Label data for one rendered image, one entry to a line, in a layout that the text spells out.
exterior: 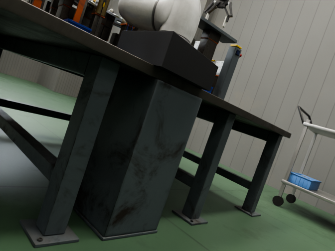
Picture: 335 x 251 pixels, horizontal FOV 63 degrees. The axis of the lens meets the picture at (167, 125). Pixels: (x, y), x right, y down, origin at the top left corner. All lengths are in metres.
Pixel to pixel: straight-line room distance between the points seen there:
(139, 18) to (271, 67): 3.49
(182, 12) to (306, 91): 3.28
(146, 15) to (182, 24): 0.18
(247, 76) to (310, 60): 0.95
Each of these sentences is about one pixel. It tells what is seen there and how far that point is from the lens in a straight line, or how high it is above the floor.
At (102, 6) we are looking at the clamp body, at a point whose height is 0.98.
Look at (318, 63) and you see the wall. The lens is 4.41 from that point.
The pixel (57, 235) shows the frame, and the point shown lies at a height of 0.01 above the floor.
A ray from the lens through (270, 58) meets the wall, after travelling 4.68.
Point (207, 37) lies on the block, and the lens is 1.89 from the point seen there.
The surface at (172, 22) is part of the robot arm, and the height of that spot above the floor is 0.92.
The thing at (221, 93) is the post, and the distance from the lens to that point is 2.02.
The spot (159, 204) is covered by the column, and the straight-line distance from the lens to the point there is 1.29.
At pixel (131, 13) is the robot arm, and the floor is 0.92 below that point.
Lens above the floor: 0.57
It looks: 3 degrees down
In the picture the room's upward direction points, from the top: 19 degrees clockwise
